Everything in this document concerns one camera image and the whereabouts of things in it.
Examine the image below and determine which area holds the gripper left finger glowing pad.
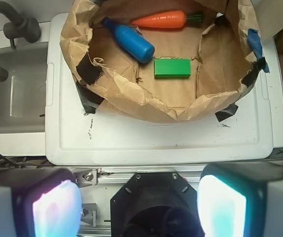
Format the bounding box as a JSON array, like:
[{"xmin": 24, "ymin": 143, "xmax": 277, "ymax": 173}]
[{"xmin": 0, "ymin": 168, "xmax": 82, "ymax": 237}]

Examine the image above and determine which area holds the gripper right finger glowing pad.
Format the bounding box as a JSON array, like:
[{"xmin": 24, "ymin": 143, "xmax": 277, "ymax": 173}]
[{"xmin": 197, "ymin": 162, "xmax": 283, "ymax": 237}]

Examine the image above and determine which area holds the orange toy carrot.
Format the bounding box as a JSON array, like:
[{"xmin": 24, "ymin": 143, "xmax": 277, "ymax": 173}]
[{"xmin": 132, "ymin": 10, "xmax": 204, "ymax": 29}]

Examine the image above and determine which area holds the grey toy sink basin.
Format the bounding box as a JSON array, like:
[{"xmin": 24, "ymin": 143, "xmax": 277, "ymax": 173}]
[{"xmin": 0, "ymin": 42, "xmax": 48, "ymax": 134}]

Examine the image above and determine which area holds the brown paper bag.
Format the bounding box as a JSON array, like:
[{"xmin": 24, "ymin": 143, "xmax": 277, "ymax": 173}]
[{"xmin": 60, "ymin": 0, "xmax": 265, "ymax": 123}]

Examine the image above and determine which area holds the green rectangular block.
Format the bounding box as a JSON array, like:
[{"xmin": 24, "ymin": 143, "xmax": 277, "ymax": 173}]
[{"xmin": 154, "ymin": 59, "xmax": 191, "ymax": 79}]

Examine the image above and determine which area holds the blue tape strip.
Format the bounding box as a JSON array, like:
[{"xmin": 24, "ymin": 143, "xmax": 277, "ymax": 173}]
[{"xmin": 247, "ymin": 29, "xmax": 270, "ymax": 73}]

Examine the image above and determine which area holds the blue plastic bottle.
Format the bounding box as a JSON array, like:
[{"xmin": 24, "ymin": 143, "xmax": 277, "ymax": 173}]
[{"xmin": 103, "ymin": 17, "xmax": 155, "ymax": 63}]

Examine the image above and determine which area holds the metal corner bracket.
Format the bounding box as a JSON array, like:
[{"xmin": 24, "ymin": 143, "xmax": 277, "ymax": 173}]
[{"xmin": 73, "ymin": 168, "xmax": 98, "ymax": 188}]

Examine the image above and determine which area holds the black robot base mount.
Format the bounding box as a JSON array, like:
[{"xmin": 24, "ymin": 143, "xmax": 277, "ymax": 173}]
[{"xmin": 110, "ymin": 172, "xmax": 205, "ymax": 237}]

